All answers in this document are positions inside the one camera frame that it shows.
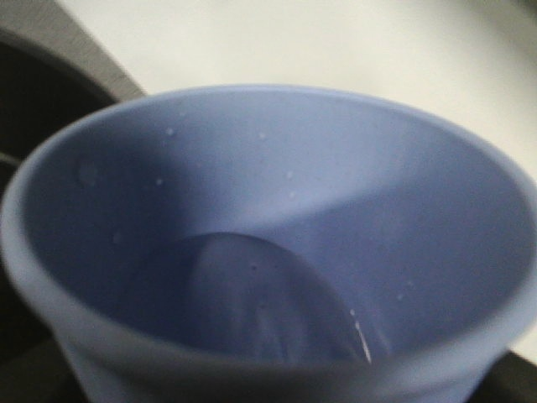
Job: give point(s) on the light blue ribbed cup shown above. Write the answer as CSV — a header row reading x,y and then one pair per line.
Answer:
x,y
273,244

